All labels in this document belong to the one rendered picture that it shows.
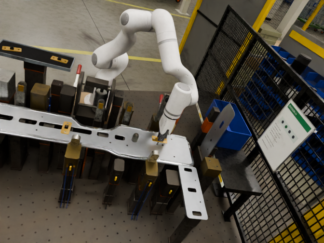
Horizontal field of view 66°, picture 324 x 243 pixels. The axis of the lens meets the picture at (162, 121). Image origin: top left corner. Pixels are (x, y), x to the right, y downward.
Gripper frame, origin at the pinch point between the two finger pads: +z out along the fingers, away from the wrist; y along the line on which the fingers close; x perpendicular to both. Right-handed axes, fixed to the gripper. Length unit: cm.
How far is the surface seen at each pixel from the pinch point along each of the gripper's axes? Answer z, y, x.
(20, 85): -3, -14, -71
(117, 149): 6.1, 8.2, -21.0
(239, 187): 3.0, 23.6, 40.9
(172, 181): 8.1, 21.5, 6.9
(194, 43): 43, -277, 94
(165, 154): 6.1, 6.1, 3.7
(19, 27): 107, -301, -164
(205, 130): 0.9, -13.6, 29.3
